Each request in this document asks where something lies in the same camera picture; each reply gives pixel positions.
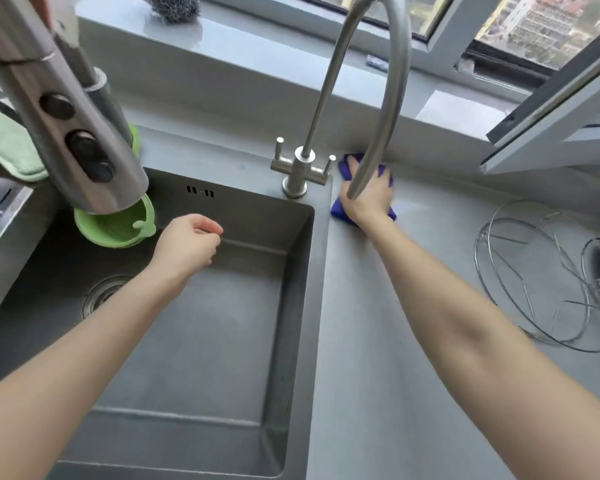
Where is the small steel drinking faucet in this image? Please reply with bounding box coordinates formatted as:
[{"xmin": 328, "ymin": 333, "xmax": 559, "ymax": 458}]
[{"xmin": 271, "ymin": 0, "xmax": 413, "ymax": 201}]

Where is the dark pull-down kitchen faucet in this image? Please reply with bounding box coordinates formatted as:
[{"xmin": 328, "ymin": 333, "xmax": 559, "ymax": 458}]
[{"xmin": 0, "ymin": 0, "xmax": 150, "ymax": 215}]

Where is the green sponge pad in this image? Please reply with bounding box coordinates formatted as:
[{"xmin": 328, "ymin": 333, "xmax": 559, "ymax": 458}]
[{"xmin": 0, "ymin": 104, "xmax": 49, "ymax": 183}]

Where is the grey window frame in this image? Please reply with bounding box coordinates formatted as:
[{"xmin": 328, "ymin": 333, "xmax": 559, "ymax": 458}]
[{"xmin": 199, "ymin": 0, "xmax": 600, "ymax": 103}]

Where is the steel slotted drain tray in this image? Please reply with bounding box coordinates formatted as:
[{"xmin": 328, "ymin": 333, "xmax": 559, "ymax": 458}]
[{"xmin": 0, "ymin": 172, "xmax": 35, "ymax": 265}]

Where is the person's right forearm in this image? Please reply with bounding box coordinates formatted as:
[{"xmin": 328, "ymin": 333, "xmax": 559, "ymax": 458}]
[{"xmin": 362, "ymin": 217, "xmax": 600, "ymax": 480}]

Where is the steel wool scrubber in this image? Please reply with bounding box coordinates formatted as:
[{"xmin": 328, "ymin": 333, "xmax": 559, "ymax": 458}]
[{"xmin": 137, "ymin": 0, "xmax": 202, "ymax": 23}]

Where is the person's right hand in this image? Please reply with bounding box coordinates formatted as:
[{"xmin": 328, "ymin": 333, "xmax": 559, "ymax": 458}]
[{"xmin": 339, "ymin": 154, "xmax": 396, "ymax": 231}]

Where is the sink drain strainer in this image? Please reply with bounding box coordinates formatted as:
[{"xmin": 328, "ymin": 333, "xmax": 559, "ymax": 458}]
[{"xmin": 82, "ymin": 274, "xmax": 133, "ymax": 319}]

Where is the green silicone cup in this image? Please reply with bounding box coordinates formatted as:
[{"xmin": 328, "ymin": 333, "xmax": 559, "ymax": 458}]
[{"xmin": 73, "ymin": 123, "xmax": 157, "ymax": 249}]

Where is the blue cloth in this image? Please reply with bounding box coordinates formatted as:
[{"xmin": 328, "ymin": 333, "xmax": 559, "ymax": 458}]
[{"xmin": 331, "ymin": 153, "xmax": 399, "ymax": 225}]

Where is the person's left forearm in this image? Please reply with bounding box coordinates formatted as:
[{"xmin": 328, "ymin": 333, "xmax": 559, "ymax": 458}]
[{"xmin": 0, "ymin": 267, "xmax": 191, "ymax": 480}]

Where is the open grey window sash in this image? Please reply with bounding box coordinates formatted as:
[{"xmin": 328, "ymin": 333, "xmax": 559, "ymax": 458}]
[{"xmin": 479, "ymin": 14, "xmax": 600, "ymax": 175}]

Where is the person's left hand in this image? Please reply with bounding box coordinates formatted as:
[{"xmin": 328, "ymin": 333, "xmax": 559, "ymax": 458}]
[{"xmin": 147, "ymin": 213, "xmax": 225, "ymax": 291}]

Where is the stainless steel sink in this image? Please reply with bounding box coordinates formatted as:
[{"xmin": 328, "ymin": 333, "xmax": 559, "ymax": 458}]
[{"xmin": 0, "ymin": 124, "xmax": 333, "ymax": 480}]

